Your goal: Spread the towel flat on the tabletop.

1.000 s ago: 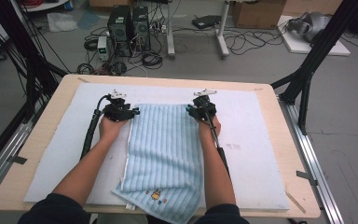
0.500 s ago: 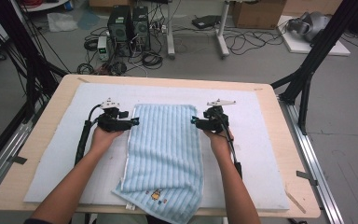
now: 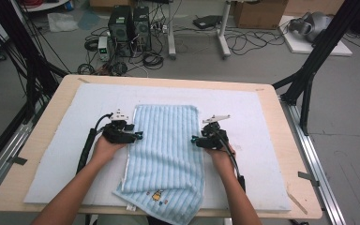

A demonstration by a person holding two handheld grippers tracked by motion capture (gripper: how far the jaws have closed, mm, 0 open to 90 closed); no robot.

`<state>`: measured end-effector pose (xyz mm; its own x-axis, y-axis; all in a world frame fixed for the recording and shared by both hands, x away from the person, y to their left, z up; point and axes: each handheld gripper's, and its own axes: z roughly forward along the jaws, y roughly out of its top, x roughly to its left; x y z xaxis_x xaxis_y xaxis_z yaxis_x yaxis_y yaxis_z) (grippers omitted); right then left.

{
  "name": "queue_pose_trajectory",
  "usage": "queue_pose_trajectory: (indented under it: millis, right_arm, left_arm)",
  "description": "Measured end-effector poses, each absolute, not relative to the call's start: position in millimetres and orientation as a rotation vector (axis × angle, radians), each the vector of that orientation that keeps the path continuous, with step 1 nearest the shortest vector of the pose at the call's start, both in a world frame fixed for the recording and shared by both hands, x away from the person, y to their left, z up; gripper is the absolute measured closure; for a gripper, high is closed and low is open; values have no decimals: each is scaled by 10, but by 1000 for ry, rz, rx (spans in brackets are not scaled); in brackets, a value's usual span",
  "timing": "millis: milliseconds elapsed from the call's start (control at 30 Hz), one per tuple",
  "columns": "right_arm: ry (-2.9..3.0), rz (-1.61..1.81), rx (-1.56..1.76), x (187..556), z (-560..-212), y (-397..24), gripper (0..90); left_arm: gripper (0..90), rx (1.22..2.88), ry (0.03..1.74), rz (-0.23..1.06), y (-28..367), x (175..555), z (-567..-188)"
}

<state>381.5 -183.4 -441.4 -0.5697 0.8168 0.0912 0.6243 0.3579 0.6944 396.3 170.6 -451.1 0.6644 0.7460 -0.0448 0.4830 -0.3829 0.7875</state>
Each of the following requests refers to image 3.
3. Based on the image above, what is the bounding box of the brown cardboard box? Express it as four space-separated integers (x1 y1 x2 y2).
233 0 289 30

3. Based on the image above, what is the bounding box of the black flat device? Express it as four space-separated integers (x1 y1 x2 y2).
192 14 223 30

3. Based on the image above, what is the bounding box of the white power supply unit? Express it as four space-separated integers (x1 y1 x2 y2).
97 36 111 62

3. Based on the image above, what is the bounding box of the large black computer tower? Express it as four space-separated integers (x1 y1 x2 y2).
107 5 134 58

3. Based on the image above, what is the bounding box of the gray headset device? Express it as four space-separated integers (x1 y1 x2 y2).
288 11 334 43

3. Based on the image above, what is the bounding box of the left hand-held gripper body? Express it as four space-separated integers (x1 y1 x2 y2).
102 109 137 145

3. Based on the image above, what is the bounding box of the coiled black cable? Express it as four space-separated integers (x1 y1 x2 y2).
142 51 165 70

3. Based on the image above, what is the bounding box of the aluminium rail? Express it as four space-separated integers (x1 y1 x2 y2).
0 121 34 204
281 99 347 225

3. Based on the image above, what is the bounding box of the person's left hand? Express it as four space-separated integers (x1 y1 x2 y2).
91 136 128 167

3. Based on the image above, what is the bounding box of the black tape piece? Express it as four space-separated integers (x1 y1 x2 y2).
7 156 28 166

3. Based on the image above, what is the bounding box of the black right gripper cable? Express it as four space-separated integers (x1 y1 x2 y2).
214 129 247 193

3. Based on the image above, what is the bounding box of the white floor board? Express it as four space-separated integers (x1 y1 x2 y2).
277 15 353 57

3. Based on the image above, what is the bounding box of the gray tape piece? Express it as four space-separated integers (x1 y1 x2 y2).
297 171 321 188

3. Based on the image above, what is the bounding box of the clear plastic bag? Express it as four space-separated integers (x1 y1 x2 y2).
47 12 80 33

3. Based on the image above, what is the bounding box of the slim black computer tower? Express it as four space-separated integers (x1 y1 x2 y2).
132 6 153 53

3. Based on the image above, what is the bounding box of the tangle of black floor cables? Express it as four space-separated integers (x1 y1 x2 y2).
224 27 286 57

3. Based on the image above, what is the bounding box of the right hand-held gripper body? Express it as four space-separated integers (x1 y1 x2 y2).
196 114 232 151

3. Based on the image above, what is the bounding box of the person's right hand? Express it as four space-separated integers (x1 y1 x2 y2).
203 145 237 176

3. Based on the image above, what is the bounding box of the thin wooden strip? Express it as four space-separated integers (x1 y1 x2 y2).
286 190 309 217

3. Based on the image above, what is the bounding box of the white grid mat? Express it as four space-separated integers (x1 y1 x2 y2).
22 82 293 212

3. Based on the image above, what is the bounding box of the white desk leg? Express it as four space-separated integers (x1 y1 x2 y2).
217 0 233 59
167 0 178 60

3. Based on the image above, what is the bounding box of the blue striped towel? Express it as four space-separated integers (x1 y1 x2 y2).
112 104 206 225

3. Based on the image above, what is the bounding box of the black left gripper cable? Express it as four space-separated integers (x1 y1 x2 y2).
76 112 114 174

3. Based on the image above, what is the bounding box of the black metal frame stand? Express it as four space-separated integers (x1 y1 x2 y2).
0 0 69 176
271 0 360 136

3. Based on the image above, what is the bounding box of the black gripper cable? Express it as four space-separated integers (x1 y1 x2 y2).
214 129 247 193
76 112 114 174

